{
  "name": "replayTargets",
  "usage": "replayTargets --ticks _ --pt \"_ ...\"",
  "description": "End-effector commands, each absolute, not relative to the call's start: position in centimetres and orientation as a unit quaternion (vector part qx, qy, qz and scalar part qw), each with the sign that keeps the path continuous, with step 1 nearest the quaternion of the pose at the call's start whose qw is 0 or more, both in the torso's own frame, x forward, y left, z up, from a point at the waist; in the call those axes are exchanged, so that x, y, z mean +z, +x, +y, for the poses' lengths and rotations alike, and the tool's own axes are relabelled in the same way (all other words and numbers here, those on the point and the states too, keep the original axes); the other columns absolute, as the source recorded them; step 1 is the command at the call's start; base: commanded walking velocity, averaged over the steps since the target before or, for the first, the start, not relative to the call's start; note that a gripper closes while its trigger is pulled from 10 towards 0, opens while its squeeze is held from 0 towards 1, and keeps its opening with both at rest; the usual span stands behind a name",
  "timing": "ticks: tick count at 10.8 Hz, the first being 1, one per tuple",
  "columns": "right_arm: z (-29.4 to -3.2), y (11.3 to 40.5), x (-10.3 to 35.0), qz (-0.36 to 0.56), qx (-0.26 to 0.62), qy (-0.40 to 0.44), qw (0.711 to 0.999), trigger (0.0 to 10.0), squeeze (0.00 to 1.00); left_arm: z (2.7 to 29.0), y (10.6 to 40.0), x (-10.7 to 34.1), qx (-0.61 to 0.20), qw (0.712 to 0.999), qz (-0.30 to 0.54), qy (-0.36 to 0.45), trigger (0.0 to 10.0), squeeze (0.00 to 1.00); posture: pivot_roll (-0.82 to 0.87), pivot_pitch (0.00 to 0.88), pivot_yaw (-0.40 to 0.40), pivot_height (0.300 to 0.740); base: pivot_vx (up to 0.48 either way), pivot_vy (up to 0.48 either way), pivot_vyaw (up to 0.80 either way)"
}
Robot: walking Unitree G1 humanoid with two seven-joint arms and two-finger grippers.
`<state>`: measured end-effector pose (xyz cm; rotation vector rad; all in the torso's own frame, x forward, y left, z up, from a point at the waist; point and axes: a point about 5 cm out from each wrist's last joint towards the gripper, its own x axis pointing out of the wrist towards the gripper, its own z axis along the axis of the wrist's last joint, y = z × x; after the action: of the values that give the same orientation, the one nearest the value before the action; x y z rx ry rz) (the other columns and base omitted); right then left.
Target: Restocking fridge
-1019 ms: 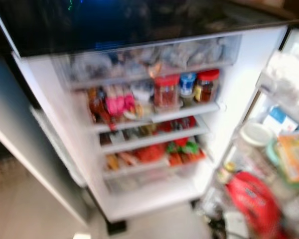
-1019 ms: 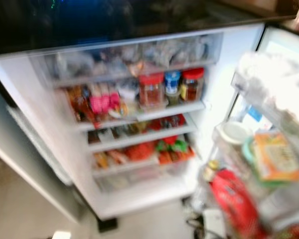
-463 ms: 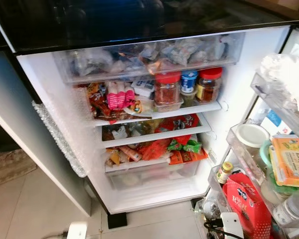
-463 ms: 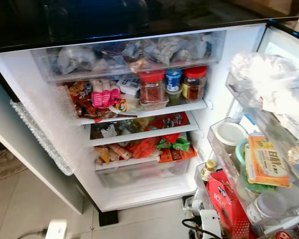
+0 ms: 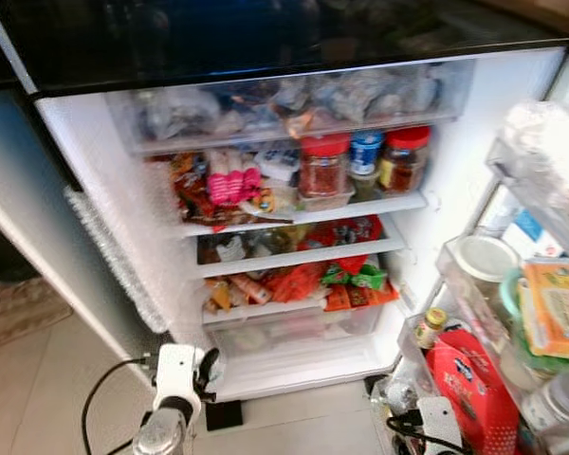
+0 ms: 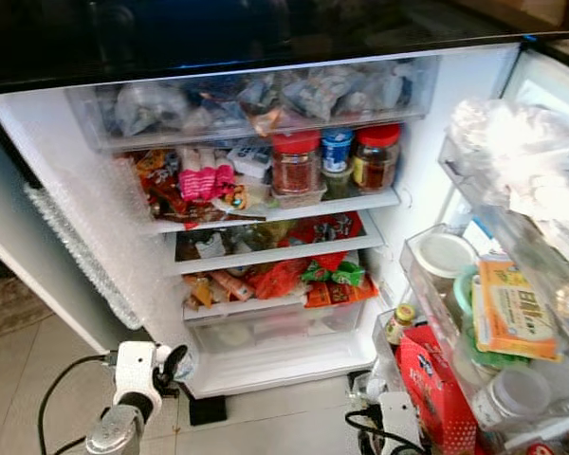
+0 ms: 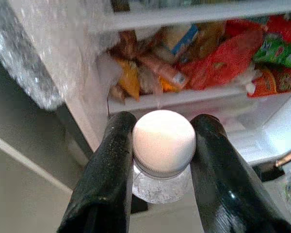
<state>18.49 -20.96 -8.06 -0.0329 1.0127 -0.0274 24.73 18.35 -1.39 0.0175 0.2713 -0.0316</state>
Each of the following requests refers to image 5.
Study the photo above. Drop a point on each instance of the black fridge foot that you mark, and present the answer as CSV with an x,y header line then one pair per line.
x,y
225,415

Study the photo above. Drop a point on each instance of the white lid plastic jar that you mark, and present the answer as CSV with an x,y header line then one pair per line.
x,y
484,261

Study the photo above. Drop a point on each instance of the wide clear fridge drawer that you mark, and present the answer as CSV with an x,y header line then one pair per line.
x,y
294,104

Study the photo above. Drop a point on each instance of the small white carton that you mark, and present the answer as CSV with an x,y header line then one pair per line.
x,y
278,164

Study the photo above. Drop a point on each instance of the red lid jar yellow label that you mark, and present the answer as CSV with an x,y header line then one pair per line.
x,y
405,161

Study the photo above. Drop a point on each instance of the green snack packet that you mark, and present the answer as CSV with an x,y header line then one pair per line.
x,y
356,277

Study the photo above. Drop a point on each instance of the orange printed box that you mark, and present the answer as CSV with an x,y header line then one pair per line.
x,y
555,308

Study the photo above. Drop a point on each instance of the red printed carton bag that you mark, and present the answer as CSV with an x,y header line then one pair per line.
x,y
469,389

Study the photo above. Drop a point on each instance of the small yellow cap bottle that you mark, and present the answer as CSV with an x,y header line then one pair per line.
x,y
430,327

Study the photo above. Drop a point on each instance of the large red lid jar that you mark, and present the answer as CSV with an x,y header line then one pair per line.
x,y
324,166

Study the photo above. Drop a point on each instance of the red snack packet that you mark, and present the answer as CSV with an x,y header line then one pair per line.
x,y
296,282

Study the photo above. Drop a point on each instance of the clear crisper drawer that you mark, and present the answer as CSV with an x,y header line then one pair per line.
x,y
294,332

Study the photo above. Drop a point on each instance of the pink white snack pack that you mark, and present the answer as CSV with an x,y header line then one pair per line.
x,y
232,180

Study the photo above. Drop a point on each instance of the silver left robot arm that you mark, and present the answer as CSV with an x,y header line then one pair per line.
x,y
161,436

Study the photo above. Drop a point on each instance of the flat red printed package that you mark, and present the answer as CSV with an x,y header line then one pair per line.
x,y
346,230

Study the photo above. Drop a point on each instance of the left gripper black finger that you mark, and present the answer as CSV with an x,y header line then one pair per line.
x,y
214,362

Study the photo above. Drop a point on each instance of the crumpled clear plastic bag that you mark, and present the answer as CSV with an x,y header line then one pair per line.
x,y
545,142

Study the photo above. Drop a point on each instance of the blue lid jar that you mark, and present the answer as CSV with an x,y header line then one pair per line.
x,y
366,152

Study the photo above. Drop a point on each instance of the brown red snack bag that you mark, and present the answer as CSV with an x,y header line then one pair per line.
x,y
190,190

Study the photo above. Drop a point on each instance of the clear jar pale lid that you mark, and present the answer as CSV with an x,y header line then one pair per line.
x,y
555,412

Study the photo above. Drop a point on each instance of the orange snack packet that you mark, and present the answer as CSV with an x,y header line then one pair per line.
x,y
360,297

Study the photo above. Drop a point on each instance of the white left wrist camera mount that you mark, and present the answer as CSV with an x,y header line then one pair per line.
x,y
177,374

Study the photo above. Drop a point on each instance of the grey fridge with black front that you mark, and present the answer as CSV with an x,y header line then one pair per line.
x,y
266,28

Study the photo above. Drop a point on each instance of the glass fridge shelf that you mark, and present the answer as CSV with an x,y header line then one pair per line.
x,y
360,207
294,258
266,308

